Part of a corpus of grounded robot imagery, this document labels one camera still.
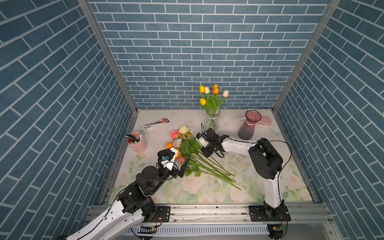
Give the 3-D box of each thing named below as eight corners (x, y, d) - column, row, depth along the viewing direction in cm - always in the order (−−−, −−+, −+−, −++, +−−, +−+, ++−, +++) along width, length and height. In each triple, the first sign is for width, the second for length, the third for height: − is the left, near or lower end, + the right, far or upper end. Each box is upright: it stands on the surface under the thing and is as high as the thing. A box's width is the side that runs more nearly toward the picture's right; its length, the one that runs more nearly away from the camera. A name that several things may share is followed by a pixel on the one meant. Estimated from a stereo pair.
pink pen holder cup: (130, 153, 97) (123, 143, 88) (134, 141, 104) (128, 131, 94) (145, 153, 97) (139, 144, 88) (148, 141, 104) (143, 131, 94)
